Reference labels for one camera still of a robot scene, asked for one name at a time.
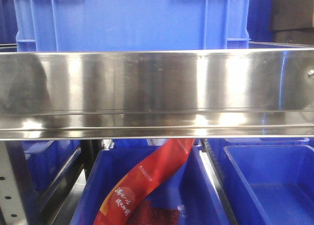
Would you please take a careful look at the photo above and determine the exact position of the dark blue centre bin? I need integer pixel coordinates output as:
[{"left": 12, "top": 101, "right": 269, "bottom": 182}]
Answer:
[{"left": 71, "top": 139, "right": 229, "bottom": 225}]

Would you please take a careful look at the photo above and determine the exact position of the dark blue bin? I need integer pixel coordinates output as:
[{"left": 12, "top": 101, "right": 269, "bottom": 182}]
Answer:
[
  {"left": 22, "top": 140, "right": 80, "bottom": 191},
  {"left": 224, "top": 145, "right": 314, "bottom": 225},
  {"left": 71, "top": 139, "right": 229, "bottom": 225}
]

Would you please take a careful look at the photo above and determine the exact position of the dark blue left bin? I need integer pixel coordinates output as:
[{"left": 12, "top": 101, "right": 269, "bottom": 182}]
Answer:
[{"left": 22, "top": 140, "right": 80, "bottom": 191}]

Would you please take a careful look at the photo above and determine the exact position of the dark blue right bin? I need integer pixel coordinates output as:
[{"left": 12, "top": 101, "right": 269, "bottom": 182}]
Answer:
[{"left": 224, "top": 145, "right": 314, "bottom": 225}]

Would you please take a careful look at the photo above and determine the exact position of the red printed snack bag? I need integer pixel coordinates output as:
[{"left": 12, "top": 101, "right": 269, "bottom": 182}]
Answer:
[{"left": 93, "top": 138, "right": 195, "bottom": 225}]

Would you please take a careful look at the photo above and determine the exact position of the large light blue crate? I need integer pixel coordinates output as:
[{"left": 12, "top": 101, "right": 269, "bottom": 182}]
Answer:
[{"left": 14, "top": 0, "right": 249, "bottom": 52}]

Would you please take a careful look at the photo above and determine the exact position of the perforated white metal upright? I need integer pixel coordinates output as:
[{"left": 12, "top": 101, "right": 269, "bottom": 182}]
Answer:
[{"left": 0, "top": 141, "right": 27, "bottom": 225}]

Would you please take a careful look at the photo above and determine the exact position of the stainless steel shelf rail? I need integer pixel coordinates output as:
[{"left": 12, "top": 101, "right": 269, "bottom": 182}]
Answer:
[{"left": 0, "top": 48, "right": 314, "bottom": 140}]

